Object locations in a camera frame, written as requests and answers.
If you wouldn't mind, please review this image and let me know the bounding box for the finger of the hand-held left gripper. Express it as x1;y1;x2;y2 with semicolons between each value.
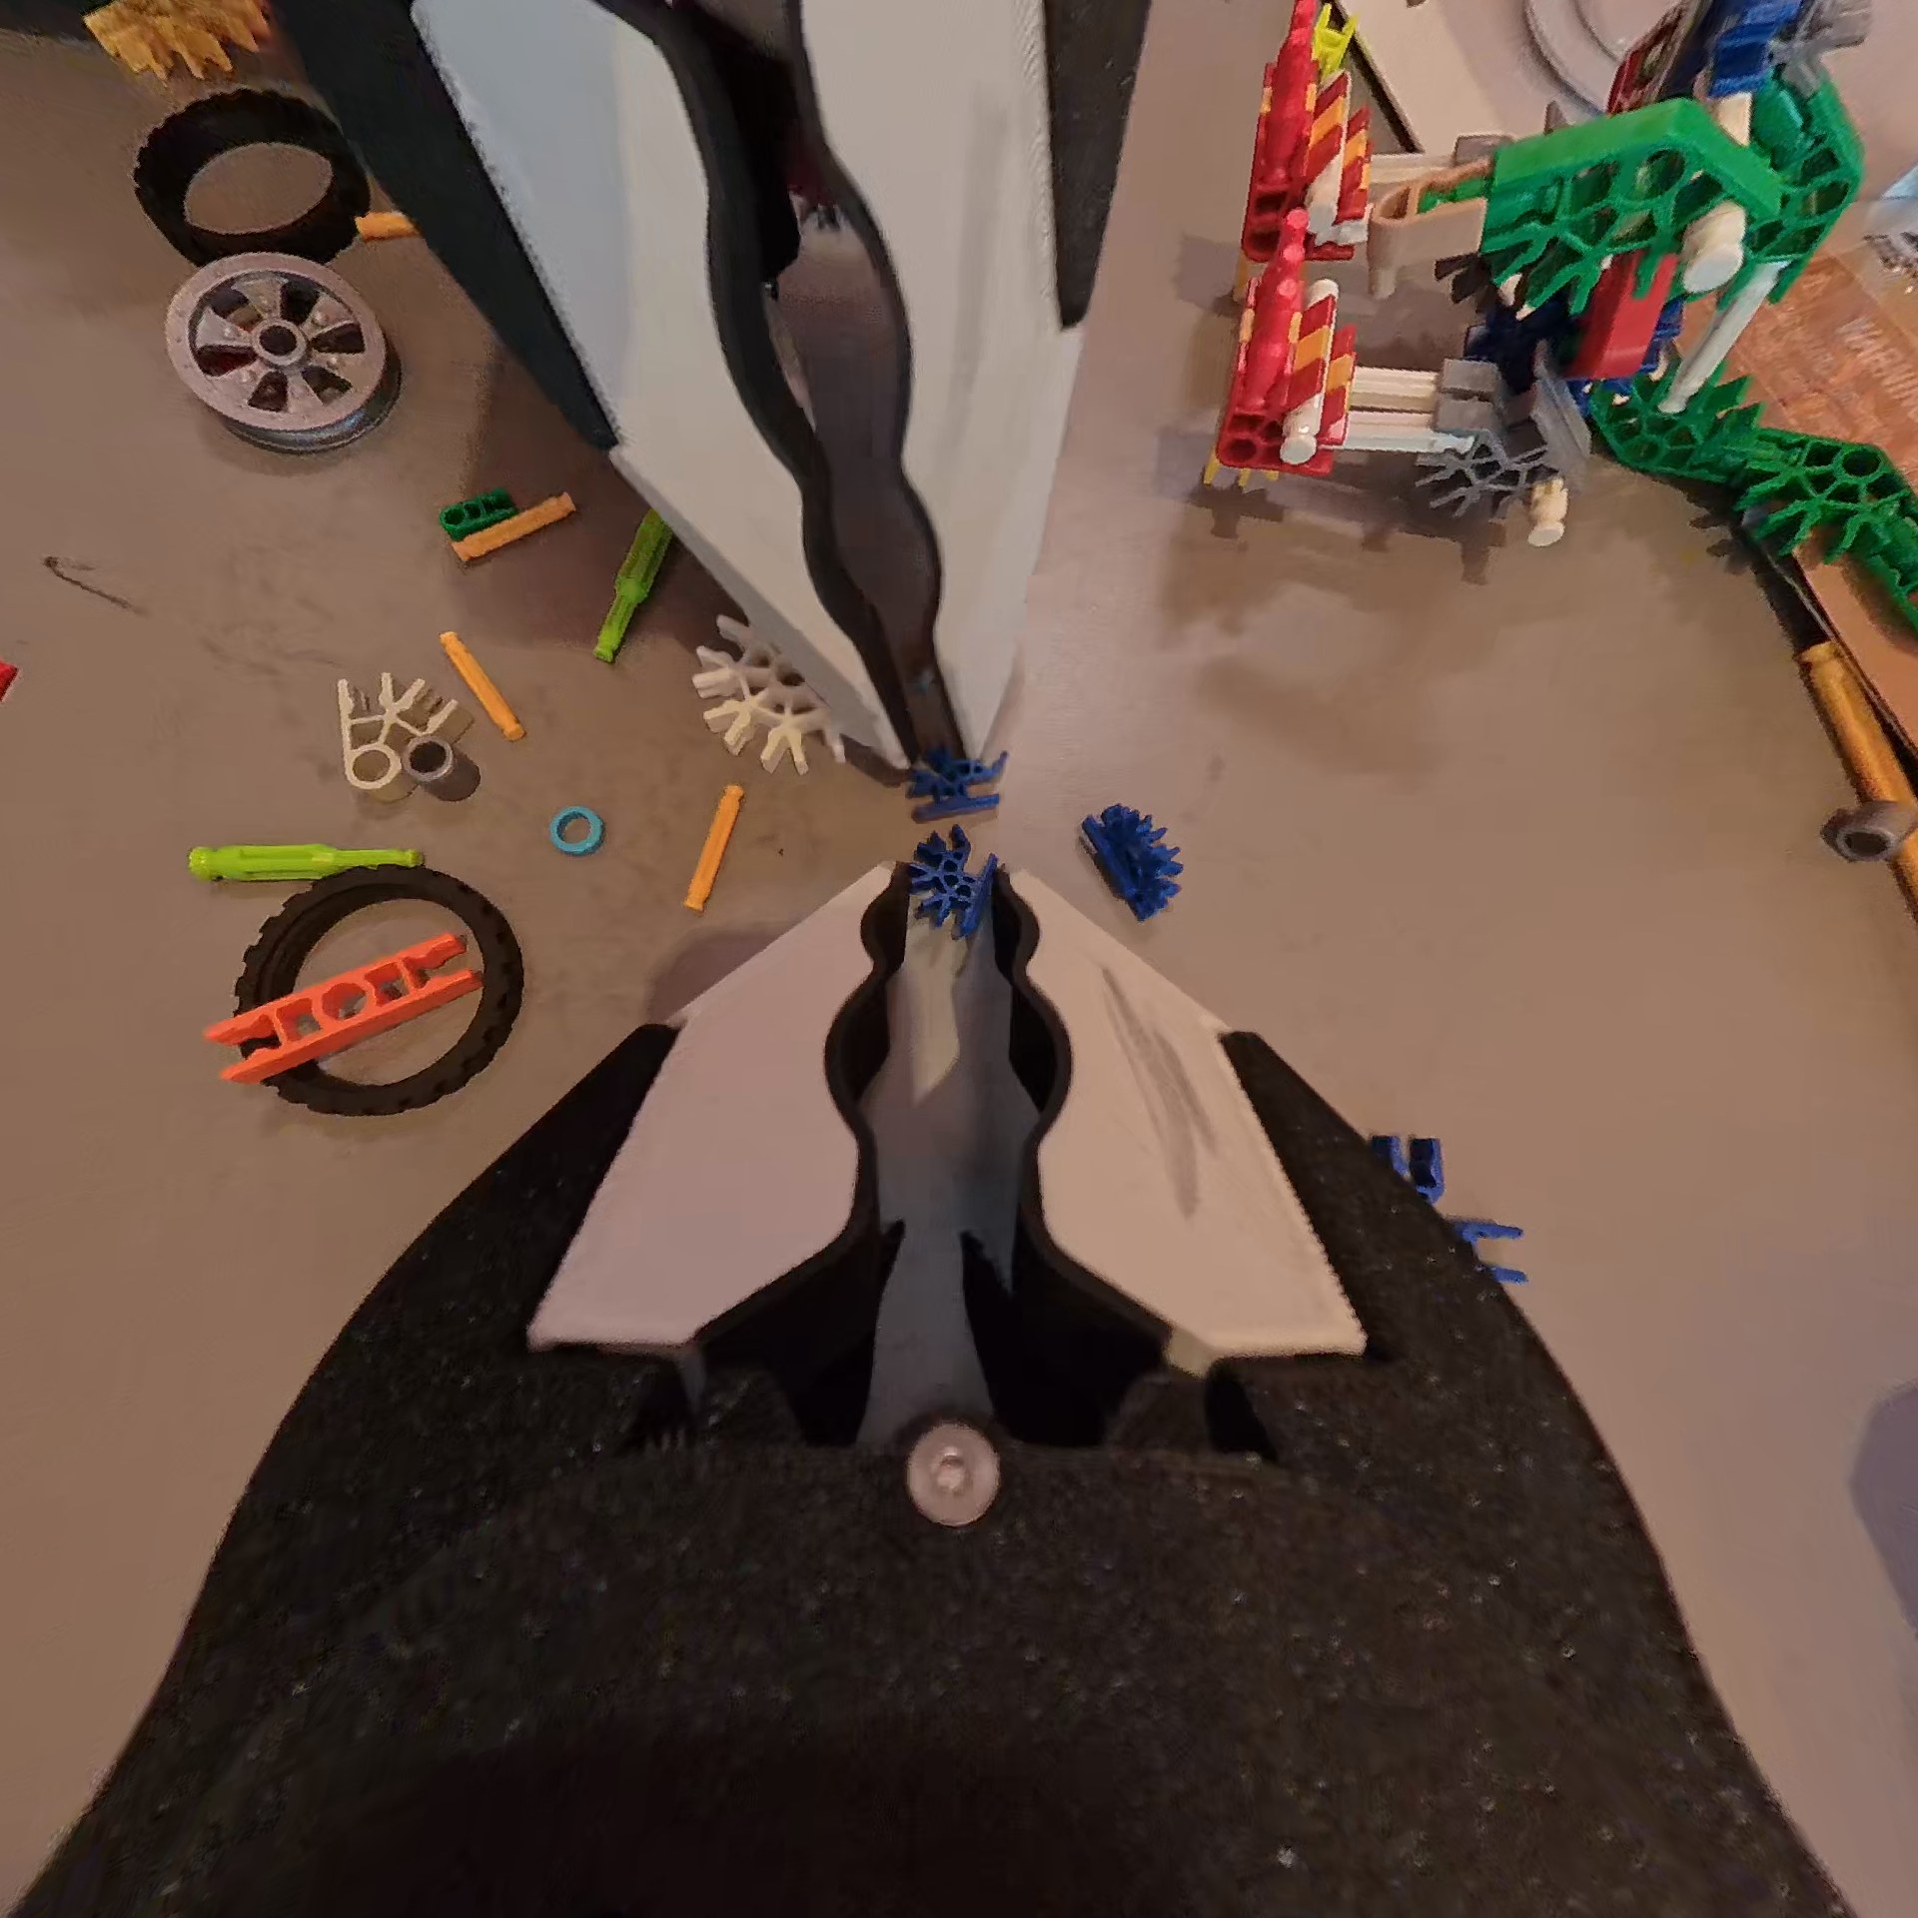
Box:
798;0;1089;756
411;0;924;762

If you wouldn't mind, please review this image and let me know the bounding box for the orange ladder connector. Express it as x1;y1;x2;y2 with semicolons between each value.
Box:
204;929;488;1085

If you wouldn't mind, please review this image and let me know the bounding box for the black rubber tyre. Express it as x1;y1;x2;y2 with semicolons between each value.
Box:
132;89;366;271
231;862;528;1119

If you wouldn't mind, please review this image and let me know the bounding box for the white triangular connector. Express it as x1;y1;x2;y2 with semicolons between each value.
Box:
338;674;458;792

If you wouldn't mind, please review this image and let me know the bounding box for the long yellow rod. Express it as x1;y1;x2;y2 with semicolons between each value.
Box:
1798;641;1918;916

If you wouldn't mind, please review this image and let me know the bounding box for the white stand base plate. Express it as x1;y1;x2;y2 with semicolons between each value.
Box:
1356;0;1692;110

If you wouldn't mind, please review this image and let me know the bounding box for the yellow connector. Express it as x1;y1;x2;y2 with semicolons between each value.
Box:
76;0;274;81

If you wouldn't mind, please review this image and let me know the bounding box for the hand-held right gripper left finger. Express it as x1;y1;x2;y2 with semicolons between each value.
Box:
528;862;914;1393

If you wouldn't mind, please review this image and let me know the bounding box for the lime green plastic rod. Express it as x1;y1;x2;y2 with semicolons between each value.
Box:
592;510;678;664
182;847;431;882

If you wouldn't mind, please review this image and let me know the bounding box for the multicoloured construction toy model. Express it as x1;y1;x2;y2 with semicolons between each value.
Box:
1202;0;1918;633

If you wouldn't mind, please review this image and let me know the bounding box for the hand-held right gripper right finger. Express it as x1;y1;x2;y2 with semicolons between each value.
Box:
998;862;1368;1376

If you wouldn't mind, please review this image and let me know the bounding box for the silver wheel hub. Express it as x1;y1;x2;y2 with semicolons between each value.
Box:
167;248;399;456

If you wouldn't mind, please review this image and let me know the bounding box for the red printed toy package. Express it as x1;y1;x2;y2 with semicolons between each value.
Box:
1705;149;1918;719

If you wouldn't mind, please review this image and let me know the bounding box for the white snowflake connector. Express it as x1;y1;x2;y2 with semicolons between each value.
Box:
694;611;851;778

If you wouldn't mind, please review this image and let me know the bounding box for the large blue snowflake connector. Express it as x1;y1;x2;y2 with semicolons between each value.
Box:
1368;1137;1528;1287

